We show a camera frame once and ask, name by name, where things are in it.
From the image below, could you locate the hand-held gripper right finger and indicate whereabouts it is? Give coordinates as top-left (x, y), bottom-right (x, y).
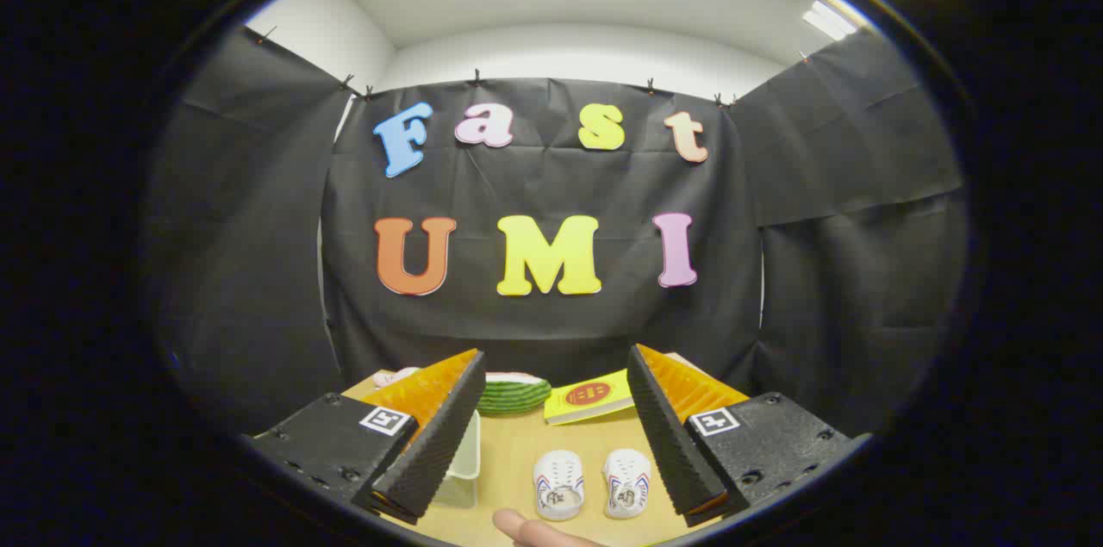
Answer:
top-left (626, 344), bottom-right (854, 528)

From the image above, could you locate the translucent storage box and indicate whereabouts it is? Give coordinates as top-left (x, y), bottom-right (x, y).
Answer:
top-left (431, 409), bottom-right (482, 507)

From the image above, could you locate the small ceiling light panel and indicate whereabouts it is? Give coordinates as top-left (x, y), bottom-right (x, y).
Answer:
top-left (802, 0), bottom-right (859, 41)

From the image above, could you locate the watermelon slice plush toy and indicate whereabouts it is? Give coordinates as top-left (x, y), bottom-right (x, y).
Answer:
top-left (477, 371), bottom-right (552, 417)

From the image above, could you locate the yellow book with red circle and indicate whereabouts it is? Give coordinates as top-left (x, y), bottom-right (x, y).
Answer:
top-left (543, 369), bottom-right (637, 426)

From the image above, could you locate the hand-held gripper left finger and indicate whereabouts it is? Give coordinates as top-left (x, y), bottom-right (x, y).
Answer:
top-left (250, 349), bottom-right (486, 525)

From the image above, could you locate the white striped canvas shoe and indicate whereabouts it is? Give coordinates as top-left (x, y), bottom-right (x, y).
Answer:
top-left (601, 448), bottom-right (653, 520)
top-left (533, 450), bottom-right (586, 522)

